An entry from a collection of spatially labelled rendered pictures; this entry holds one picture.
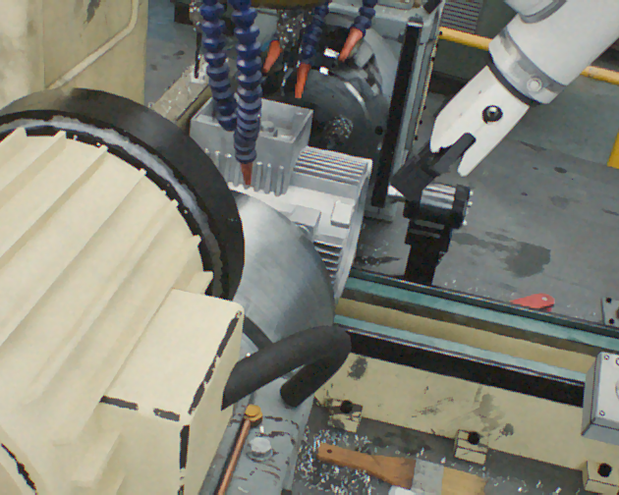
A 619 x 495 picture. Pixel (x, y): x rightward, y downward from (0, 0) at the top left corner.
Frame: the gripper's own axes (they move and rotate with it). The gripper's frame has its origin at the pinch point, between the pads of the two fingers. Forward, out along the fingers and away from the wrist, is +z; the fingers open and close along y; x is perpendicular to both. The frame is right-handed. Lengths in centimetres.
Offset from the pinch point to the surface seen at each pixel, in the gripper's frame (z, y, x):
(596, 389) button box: -3.9, -19.1, -22.2
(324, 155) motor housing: 7.9, 6.8, 7.8
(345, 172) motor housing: 6.5, 4.0, 5.1
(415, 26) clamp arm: -7.5, 18.0, 8.9
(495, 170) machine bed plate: 22, 80, -30
